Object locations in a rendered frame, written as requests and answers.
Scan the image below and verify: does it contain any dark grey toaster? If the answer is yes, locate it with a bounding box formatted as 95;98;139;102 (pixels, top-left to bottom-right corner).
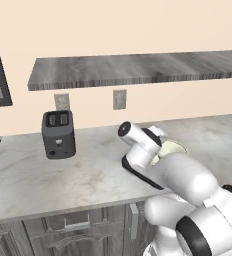
41;109;77;160

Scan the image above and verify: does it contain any silver cabinet door handle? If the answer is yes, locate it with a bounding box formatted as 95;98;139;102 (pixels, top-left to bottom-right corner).
129;203;140;241

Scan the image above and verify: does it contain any silver drawer handle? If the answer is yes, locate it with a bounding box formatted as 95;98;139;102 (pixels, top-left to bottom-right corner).
63;212;91;232

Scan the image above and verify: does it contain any grey wooden cabinet door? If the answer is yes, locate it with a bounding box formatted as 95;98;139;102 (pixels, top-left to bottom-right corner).
0;220;35;256
122;200;160;256

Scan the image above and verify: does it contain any grey wall outlet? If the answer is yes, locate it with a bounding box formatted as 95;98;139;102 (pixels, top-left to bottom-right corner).
53;93;71;112
112;88;128;111

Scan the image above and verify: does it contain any grey stone wall shelf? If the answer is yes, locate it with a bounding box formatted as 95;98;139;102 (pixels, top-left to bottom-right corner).
27;49;232;92

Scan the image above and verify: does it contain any grey wooden drawer front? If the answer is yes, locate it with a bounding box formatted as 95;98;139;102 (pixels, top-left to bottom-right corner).
22;205;128;256

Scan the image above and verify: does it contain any pale green bowl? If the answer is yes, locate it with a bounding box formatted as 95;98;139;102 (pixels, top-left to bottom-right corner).
150;139;189;167

